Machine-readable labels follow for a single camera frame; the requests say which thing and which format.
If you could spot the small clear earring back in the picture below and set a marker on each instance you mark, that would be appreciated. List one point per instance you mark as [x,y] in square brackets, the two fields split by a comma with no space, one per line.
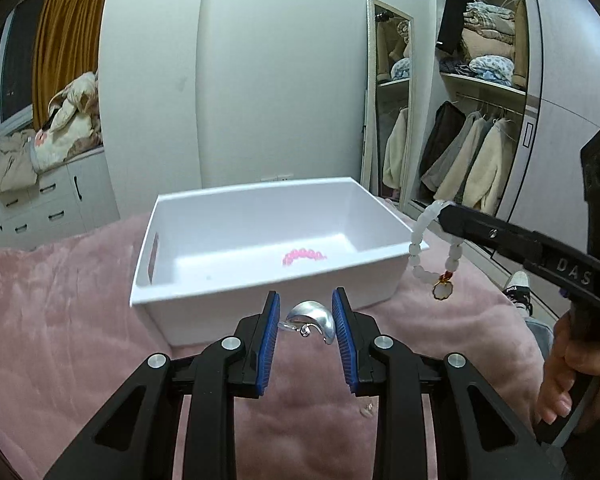
[368,406]

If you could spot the silver curved earring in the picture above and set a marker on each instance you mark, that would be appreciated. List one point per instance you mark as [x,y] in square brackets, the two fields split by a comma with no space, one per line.
[310,316]

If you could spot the pink fluffy blanket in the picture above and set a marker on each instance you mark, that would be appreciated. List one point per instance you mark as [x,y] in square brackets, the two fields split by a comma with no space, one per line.
[69,338]

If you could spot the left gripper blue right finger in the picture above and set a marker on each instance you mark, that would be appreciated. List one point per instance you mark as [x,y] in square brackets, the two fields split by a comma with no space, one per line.
[355,332]

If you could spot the open wardrobe with clothes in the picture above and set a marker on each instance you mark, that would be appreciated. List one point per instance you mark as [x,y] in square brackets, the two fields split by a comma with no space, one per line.
[552,106]

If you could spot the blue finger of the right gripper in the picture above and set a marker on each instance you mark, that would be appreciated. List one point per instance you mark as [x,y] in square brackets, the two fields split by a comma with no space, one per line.
[512,242]

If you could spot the pile of beige clothes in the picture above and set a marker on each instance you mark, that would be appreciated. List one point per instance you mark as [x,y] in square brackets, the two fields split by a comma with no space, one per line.
[73,128]

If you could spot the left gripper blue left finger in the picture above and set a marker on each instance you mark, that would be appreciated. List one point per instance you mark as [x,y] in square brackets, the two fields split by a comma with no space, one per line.
[258,334]

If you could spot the window with white frame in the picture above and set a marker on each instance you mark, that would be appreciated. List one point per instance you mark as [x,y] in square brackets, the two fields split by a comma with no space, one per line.
[17,38]

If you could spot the black white sneaker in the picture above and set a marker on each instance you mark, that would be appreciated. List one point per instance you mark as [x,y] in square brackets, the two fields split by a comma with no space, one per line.
[517,291]

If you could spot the mustard yellow curtain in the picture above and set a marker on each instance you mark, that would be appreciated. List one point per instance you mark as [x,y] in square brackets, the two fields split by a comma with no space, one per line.
[66,46]

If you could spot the person's right hand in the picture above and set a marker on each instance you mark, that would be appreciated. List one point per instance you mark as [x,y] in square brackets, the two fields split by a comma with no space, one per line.
[567,358]

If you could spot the white plastic storage bin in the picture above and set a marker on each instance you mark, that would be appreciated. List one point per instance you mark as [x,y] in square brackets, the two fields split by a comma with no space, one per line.
[210,257]

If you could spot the standing mirror white frame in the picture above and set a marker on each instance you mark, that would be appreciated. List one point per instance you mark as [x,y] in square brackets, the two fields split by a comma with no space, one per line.
[387,98]

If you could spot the white drawer cabinet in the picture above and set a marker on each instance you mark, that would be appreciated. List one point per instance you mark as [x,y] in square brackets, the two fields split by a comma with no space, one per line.
[71,199]

